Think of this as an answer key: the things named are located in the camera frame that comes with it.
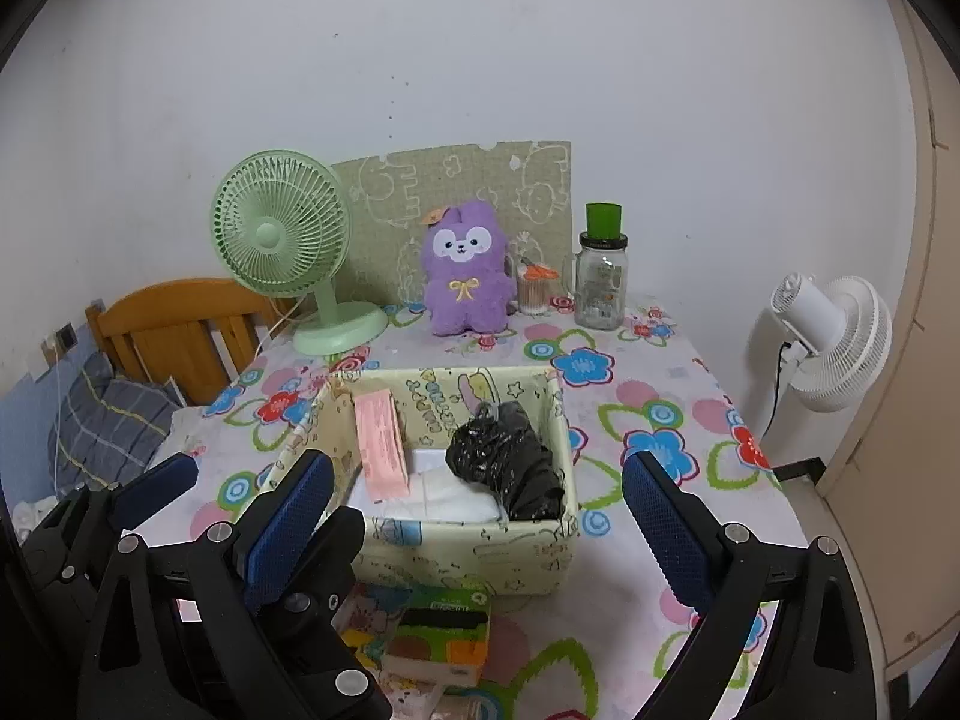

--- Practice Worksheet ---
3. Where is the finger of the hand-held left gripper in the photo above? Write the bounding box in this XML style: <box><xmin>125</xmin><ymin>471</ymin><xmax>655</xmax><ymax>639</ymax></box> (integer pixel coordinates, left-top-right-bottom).
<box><xmin>112</xmin><ymin>452</ymin><xmax>200</xmax><ymax>531</ymax></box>
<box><xmin>255</xmin><ymin>506</ymin><xmax>396</xmax><ymax>720</ymax></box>

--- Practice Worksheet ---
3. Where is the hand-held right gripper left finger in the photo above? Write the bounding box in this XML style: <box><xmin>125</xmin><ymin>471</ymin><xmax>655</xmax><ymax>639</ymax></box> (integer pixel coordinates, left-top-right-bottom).
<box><xmin>77</xmin><ymin>448</ymin><xmax>336</xmax><ymax>720</ymax></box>

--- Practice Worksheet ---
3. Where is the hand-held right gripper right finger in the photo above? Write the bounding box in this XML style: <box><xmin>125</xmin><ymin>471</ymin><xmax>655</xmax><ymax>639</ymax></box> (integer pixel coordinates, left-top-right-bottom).
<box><xmin>621</xmin><ymin>450</ymin><xmax>882</xmax><ymax>720</ymax></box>

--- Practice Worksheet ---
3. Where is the cartoon printed packet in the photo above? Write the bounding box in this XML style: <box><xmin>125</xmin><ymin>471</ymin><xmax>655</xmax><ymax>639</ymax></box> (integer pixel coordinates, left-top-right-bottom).
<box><xmin>334</xmin><ymin>586</ymin><xmax>440</xmax><ymax>717</ymax></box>

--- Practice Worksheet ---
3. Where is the pink packet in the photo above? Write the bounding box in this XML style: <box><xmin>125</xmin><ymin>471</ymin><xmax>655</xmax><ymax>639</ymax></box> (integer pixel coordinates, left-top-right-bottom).
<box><xmin>354</xmin><ymin>390</ymin><xmax>412</xmax><ymax>503</ymax></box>

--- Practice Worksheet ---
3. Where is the green orange tissue pack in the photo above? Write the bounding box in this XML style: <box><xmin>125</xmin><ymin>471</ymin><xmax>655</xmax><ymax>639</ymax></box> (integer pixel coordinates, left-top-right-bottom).
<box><xmin>382</xmin><ymin>589</ymin><xmax>492</xmax><ymax>687</ymax></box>

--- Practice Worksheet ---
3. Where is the yellow printed fabric storage box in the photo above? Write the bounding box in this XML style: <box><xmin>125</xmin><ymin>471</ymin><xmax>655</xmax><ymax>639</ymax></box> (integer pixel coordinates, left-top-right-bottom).
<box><xmin>259</xmin><ymin>366</ymin><xmax>582</xmax><ymax>597</ymax></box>

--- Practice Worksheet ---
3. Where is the black plastic bag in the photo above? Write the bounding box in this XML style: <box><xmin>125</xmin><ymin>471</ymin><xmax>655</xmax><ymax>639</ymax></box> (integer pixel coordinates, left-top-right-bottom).
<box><xmin>445</xmin><ymin>401</ymin><xmax>565</xmax><ymax>522</ymax></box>

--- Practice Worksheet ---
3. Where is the clear plastic container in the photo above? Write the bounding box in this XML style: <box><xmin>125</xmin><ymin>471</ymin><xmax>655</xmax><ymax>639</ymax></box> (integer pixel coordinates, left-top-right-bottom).
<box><xmin>435</xmin><ymin>694</ymin><xmax>500</xmax><ymax>720</ymax></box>

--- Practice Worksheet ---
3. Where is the white crumpled cloth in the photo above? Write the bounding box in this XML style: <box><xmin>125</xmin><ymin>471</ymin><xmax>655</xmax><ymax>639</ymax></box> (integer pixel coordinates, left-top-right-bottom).
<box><xmin>11</xmin><ymin>499</ymin><xmax>46</xmax><ymax>541</ymax></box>

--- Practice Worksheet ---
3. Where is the grey plaid pillow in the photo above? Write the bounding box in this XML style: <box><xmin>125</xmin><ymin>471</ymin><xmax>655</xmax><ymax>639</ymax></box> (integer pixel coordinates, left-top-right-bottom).
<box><xmin>49</xmin><ymin>352</ymin><xmax>181</xmax><ymax>488</ymax></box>

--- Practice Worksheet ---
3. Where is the wooden chair back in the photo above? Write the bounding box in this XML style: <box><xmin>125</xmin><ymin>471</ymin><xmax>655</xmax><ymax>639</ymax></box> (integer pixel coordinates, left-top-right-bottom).
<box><xmin>85</xmin><ymin>279</ymin><xmax>301</xmax><ymax>406</ymax></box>

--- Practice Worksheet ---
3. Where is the glass mug jar green lid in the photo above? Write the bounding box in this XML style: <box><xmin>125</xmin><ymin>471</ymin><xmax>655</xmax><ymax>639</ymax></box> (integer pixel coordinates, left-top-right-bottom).
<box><xmin>560</xmin><ymin>202</ymin><xmax>627</xmax><ymax>331</ymax></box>

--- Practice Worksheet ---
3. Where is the white standing fan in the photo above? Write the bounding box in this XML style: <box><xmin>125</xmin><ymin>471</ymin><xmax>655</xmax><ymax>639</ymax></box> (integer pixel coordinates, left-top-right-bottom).
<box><xmin>757</xmin><ymin>274</ymin><xmax>893</xmax><ymax>440</ymax></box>

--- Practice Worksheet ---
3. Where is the green desk fan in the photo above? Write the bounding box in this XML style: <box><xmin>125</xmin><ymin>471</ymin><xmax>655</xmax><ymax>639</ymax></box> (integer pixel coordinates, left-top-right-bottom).
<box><xmin>210</xmin><ymin>150</ymin><xmax>389</xmax><ymax>356</ymax></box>

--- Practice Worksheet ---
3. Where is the clear cotton swab jar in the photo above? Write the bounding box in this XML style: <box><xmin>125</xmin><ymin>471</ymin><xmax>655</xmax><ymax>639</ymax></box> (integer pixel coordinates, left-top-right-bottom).
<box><xmin>516</xmin><ymin>255</ymin><xmax>560</xmax><ymax>317</ymax></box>

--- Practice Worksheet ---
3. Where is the purple plush toy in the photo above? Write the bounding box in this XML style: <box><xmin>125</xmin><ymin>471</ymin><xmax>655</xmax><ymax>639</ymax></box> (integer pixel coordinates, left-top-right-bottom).
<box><xmin>421</xmin><ymin>200</ymin><xmax>518</xmax><ymax>336</ymax></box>

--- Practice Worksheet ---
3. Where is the beige door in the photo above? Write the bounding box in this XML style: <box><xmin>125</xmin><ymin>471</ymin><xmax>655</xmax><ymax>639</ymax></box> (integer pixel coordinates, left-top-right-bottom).
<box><xmin>817</xmin><ymin>0</ymin><xmax>960</xmax><ymax>683</ymax></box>

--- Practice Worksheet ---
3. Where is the green printed board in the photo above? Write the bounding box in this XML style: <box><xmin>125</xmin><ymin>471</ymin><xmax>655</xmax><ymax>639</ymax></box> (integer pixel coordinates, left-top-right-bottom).
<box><xmin>330</xmin><ymin>140</ymin><xmax>573</xmax><ymax>308</ymax></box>

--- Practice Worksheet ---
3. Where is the black fan cable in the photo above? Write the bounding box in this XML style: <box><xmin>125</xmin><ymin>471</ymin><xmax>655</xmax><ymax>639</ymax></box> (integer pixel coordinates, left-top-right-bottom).
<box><xmin>761</xmin><ymin>341</ymin><xmax>796</xmax><ymax>440</ymax></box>

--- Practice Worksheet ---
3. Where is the white fan cable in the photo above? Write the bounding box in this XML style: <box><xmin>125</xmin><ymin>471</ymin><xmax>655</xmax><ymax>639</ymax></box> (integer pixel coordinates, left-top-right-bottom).
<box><xmin>255</xmin><ymin>300</ymin><xmax>301</xmax><ymax>361</ymax></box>

